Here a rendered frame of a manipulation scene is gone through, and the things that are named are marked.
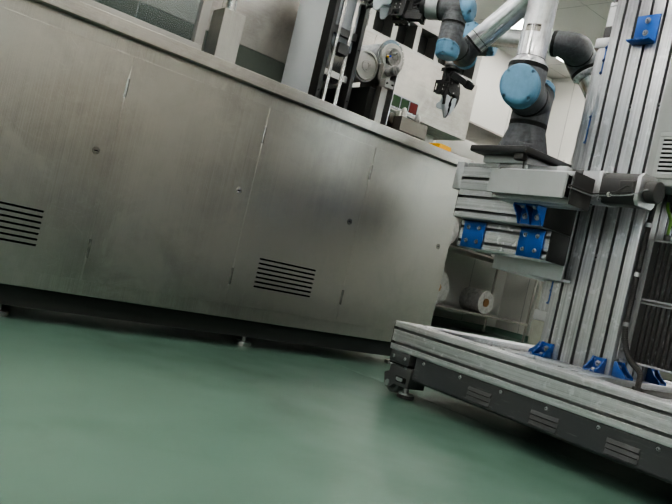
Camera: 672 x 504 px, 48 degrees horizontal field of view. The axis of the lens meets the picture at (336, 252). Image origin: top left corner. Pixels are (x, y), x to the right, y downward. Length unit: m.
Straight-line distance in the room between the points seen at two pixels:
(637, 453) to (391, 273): 1.40
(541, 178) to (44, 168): 1.36
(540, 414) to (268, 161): 1.21
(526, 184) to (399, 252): 0.97
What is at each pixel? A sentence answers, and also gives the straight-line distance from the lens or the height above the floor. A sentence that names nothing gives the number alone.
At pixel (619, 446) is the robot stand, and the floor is 0.10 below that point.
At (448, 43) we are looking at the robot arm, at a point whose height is 1.09.
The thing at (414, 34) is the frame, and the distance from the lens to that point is 3.84.
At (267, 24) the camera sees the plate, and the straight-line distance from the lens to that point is 3.28.
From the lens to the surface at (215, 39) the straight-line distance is 2.86.
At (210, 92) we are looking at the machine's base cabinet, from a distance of 2.44.
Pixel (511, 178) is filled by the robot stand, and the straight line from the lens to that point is 2.16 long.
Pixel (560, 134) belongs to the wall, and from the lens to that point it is 8.29.
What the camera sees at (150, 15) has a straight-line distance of 2.43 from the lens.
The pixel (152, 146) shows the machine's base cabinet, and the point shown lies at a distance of 2.35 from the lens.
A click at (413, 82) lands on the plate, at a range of 3.80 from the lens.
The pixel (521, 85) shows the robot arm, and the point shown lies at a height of 0.98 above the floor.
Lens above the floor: 0.37
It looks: 1 degrees up
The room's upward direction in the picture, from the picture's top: 13 degrees clockwise
